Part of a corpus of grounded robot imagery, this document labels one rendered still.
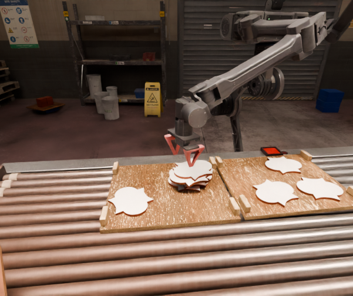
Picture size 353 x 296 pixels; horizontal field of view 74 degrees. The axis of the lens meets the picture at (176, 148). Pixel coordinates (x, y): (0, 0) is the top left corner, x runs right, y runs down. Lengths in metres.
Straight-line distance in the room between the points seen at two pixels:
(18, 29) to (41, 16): 0.60
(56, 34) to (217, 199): 5.51
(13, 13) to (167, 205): 5.89
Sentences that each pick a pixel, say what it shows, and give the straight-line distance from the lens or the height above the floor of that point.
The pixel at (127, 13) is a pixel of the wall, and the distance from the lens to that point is 5.51.
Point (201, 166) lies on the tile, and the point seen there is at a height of 0.99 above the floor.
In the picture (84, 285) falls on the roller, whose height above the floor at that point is 0.92.
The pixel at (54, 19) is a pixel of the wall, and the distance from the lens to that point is 5.98.
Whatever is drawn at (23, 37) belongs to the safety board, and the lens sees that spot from 6.32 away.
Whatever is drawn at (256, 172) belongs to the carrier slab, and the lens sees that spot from 0.98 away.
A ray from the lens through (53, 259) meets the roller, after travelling 0.73.
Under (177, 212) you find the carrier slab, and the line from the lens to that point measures 0.75.
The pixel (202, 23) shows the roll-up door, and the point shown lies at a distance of 5.39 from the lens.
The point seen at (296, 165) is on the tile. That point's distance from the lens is 1.07.
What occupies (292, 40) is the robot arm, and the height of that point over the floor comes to 1.41.
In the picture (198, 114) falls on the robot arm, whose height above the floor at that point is 1.23.
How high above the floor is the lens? 1.43
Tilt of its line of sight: 27 degrees down
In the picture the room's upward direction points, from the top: straight up
